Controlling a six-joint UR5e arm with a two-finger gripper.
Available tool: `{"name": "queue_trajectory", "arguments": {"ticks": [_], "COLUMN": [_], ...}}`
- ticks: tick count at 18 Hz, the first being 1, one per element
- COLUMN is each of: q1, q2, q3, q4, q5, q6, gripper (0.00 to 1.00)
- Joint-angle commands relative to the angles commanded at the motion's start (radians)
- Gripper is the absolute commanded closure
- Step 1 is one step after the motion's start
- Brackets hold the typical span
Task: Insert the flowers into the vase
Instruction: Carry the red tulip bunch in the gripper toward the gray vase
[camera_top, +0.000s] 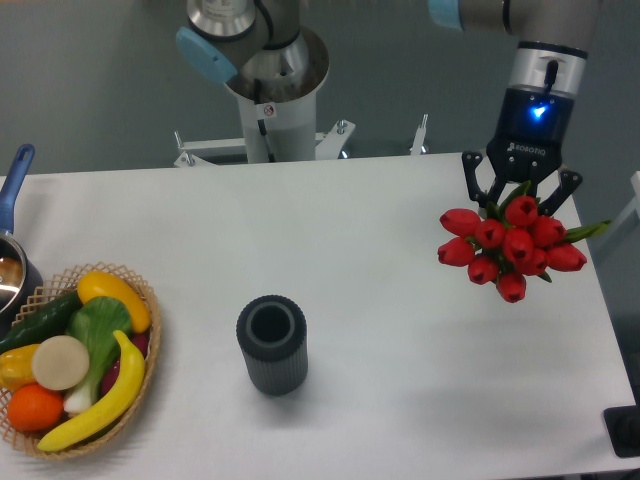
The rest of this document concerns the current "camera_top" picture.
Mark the yellow banana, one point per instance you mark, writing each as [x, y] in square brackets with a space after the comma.
[106, 410]

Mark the black device at edge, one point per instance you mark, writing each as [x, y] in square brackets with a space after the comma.
[622, 425]

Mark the dark grey ribbed vase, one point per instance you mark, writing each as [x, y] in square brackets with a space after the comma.
[272, 334]

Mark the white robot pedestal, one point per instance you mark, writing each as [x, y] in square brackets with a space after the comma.
[272, 133]

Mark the woven wicker basket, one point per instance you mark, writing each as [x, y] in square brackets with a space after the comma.
[59, 285]

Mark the blue handled saucepan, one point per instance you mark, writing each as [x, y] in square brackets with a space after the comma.
[19, 277]

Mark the orange fruit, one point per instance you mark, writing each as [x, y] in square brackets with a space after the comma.
[34, 408]

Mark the red tulip bouquet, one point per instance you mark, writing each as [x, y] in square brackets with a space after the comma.
[512, 242]

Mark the yellow bell pepper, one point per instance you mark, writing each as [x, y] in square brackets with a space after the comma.
[16, 369]

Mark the green bok choy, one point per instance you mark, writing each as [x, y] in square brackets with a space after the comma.
[93, 325]

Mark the purple vegetable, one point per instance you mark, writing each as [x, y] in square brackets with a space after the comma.
[141, 342]

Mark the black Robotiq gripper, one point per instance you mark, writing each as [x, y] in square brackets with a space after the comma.
[534, 117]

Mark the white frame at right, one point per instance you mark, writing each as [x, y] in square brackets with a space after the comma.
[621, 227]

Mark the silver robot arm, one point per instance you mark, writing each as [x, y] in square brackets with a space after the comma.
[274, 66]

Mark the green cucumber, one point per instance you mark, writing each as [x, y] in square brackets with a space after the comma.
[48, 321]

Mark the beige round disc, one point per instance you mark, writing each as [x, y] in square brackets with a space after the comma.
[60, 363]

